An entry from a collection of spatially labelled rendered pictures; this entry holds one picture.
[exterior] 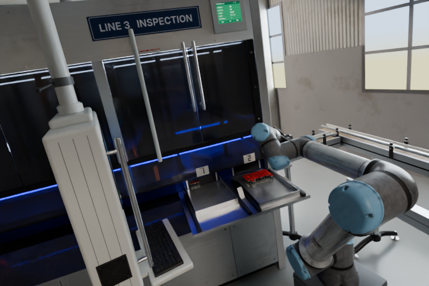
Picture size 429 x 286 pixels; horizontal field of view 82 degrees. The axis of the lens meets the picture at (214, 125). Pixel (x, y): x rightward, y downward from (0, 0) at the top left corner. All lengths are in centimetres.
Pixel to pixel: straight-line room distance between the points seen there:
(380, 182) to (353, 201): 9
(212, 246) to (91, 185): 116
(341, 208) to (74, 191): 86
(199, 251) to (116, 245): 91
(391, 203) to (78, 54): 144
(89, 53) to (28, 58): 28
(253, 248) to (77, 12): 191
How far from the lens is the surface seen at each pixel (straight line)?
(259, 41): 168
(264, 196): 156
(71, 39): 153
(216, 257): 204
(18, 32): 159
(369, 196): 69
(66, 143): 100
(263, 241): 213
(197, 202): 161
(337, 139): 230
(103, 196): 106
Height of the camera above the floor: 170
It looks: 14 degrees down
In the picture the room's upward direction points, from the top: 9 degrees counter-clockwise
